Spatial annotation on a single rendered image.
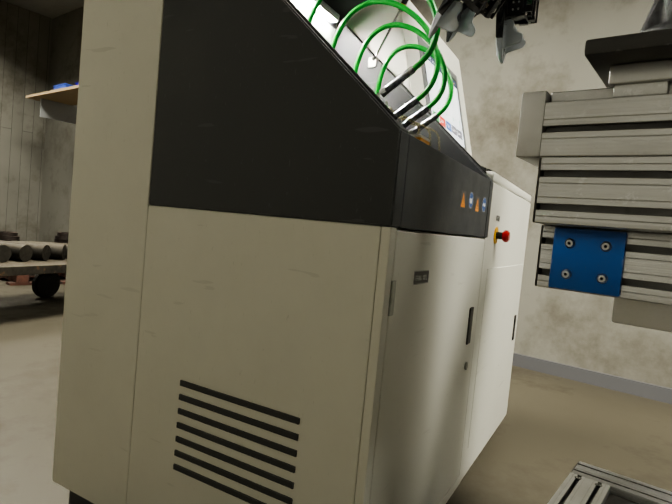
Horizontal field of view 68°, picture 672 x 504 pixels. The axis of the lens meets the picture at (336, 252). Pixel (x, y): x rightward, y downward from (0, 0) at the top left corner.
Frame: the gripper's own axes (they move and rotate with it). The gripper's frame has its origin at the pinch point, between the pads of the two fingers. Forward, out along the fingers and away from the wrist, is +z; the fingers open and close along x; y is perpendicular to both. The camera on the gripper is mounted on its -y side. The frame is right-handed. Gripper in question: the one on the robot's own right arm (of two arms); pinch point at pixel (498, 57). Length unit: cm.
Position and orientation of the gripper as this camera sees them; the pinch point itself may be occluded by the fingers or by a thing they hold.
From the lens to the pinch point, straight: 133.6
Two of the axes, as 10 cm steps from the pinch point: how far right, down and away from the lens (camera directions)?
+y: 8.7, 1.0, -4.9
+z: -0.9, 9.9, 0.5
